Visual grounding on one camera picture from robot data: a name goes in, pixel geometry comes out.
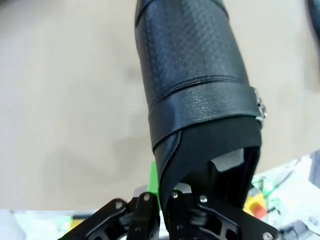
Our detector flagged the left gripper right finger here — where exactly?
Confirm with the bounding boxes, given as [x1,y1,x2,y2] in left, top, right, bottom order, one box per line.
[166,182,283,240]

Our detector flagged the black leather buckle shoe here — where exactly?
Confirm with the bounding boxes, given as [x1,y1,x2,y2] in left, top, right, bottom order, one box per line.
[133,0,270,226]

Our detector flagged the white control equipment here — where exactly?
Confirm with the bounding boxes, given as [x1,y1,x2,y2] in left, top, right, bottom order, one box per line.
[249,151,320,240]

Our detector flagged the yellow emergency stop button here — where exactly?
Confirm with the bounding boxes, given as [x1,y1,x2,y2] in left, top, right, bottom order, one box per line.
[246,193,268,222]

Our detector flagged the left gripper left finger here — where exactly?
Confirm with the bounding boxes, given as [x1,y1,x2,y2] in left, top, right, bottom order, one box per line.
[57,161,162,240]

